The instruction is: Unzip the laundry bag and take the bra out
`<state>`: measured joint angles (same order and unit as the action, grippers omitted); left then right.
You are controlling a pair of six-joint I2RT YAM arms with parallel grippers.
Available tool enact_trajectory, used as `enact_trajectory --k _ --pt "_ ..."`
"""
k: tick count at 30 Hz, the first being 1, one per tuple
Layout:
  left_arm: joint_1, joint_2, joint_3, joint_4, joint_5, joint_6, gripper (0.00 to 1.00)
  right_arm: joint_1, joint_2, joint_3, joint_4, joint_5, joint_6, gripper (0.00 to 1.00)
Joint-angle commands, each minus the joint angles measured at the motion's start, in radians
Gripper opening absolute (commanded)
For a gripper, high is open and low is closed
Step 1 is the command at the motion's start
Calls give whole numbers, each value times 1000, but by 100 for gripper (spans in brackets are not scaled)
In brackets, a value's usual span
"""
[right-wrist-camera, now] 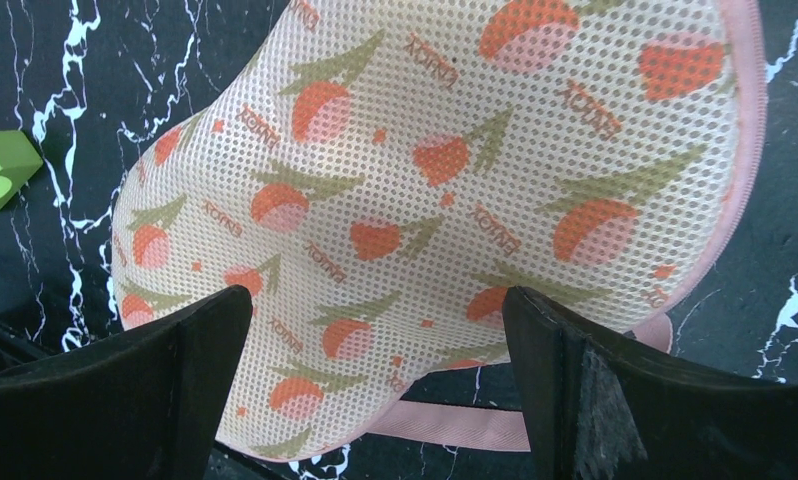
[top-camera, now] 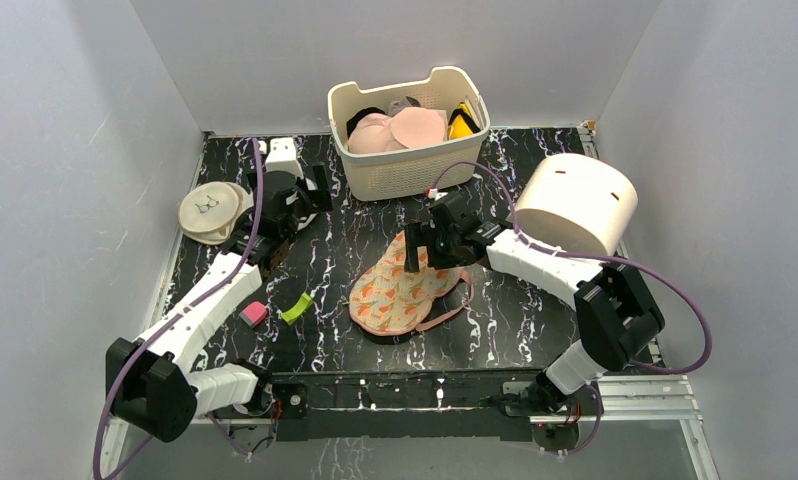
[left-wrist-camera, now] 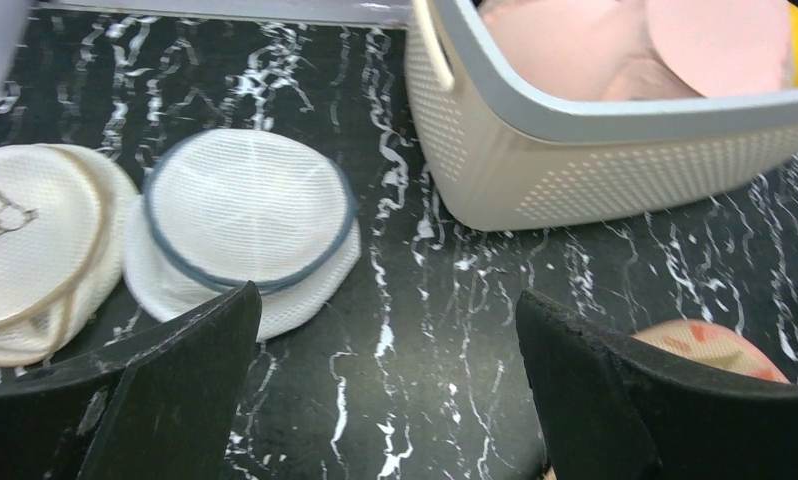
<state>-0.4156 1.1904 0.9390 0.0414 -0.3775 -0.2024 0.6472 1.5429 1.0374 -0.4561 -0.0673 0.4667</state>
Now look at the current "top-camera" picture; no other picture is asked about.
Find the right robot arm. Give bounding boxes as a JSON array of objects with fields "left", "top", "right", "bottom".
[{"left": 403, "top": 192, "right": 665, "bottom": 416}]

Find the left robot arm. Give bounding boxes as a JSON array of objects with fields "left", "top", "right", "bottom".
[{"left": 105, "top": 164, "right": 333, "bottom": 442}]

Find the cream plastic laundry basket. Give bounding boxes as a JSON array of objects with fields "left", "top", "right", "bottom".
[{"left": 327, "top": 66, "right": 490, "bottom": 201}]

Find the pink bra in basket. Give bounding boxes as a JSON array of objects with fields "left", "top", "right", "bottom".
[{"left": 347, "top": 107, "right": 447, "bottom": 155}]

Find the green plastic clip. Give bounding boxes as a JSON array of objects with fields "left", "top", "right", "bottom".
[{"left": 280, "top": 292, "right": 313, "bottom": 325}]

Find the yellow black item in basket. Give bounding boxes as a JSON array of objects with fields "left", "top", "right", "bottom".
[{"left": 447, "top": 101, "right": 481, "bottom": 140}]

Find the pink eraser block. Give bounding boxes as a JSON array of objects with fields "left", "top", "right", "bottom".
[{"left": 238, "top": 301, "right": 268, "bottom": 328}]

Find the white cylindrical drum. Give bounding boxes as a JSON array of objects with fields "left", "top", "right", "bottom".
[{"left": 514, "top": 153, "right": 638, "bottom": 255}]

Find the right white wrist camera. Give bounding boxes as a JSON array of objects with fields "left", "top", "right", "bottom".
[{"left": 426, "top": 188, "right": 448, "bottom": 203}]

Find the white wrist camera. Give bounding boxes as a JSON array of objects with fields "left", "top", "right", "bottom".
[
  {"left": 264, "top": 137, "right": 304, "bottom": 178},
  {"left": 426, "top": 188, "right": 448, "bottom": 203}
]

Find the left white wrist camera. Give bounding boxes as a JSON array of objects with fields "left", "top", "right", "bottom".
[{"left": 264, "top": 137, "right": 304, "bottom": 178}]

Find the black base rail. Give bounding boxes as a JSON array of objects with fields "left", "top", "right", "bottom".
[{"left": 226, "top": 370, "right": 579, "bottom": 444}]

